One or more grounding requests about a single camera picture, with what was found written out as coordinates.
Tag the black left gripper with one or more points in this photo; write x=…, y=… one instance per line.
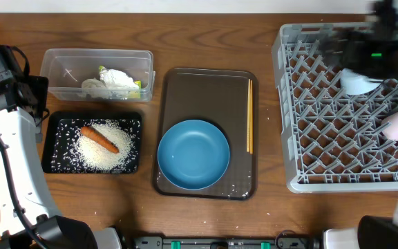
x=37, y=84

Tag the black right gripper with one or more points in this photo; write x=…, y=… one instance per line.
x=354, y=42

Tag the light blue bowl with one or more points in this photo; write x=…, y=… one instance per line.
x=356, y=84

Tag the orange carrot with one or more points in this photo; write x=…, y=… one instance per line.
x=97, y=137

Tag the white tissue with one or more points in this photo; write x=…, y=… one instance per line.
x=115, y=79

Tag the pile of white rice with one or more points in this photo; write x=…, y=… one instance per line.
x=74, y=153

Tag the yellow snack wrapper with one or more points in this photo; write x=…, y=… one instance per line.
x=126, y=93

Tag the wooden chopstick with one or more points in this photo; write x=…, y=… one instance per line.
x=251, y=117
x=248, y=116

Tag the dark blue plate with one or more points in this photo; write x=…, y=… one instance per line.
x=193, y=154

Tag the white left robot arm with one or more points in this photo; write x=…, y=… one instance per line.
x=29, y=217

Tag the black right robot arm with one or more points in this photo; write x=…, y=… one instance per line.
x=371, y=232

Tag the black waste tray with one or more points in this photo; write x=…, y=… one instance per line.
x=57, y=116

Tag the grey dishwasher rack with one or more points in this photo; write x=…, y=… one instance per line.
x=332, y=141

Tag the clear plastic bin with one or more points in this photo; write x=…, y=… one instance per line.
x=67, y=68

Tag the dark brown serving tray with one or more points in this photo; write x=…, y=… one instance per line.
x=218, y=97

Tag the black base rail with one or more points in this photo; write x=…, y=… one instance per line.
x=283, y=241

